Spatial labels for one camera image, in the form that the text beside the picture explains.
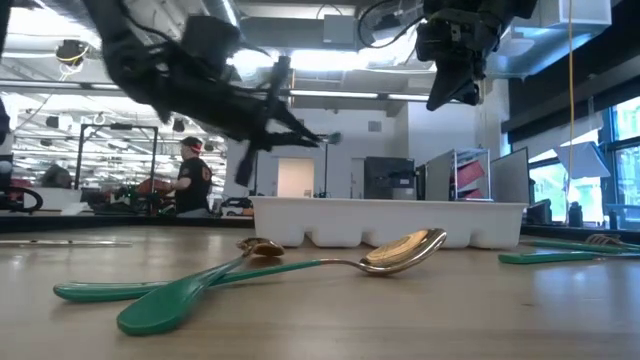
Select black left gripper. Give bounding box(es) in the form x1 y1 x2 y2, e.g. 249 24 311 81
149 69 321 151

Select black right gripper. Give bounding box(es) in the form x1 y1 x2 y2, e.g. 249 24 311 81
415 12 501 112

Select white cutlery organizer tray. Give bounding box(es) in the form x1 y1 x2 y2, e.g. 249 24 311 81
249 195 530 250

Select gold knife green handle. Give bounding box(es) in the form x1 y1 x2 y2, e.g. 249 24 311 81
497 249 640 266
529 239 629 254

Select gold fork green handle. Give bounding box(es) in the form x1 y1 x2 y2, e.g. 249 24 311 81
584 232 640 251

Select long ceiling light tube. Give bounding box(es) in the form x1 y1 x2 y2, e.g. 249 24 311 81
0 78 431 103

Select gray metal shelf rack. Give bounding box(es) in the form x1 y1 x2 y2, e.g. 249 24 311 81
424 147 494 202

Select gray monitor back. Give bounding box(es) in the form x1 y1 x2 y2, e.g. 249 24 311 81
489 146 531 205

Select person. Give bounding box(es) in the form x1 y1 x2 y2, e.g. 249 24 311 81
167 135 215 217

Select gray ceiling box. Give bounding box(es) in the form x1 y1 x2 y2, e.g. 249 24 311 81
322 13 359 45

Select white paper sheet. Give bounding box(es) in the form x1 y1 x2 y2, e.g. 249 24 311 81
552 140 612 180

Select black desk device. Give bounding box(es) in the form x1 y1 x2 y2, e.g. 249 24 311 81
527 198 554 225

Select black bottle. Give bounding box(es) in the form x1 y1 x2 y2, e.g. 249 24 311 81
568 200 585 229

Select yellow hanging cord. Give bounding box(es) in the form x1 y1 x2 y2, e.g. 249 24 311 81
566 0 577 225

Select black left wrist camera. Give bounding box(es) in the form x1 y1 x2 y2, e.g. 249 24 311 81
180 14 242 76

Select black yellow ceiling cord reel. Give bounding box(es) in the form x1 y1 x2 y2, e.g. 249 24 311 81
53 38 90 69

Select black hose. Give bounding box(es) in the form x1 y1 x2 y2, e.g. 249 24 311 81
0 185 44 214

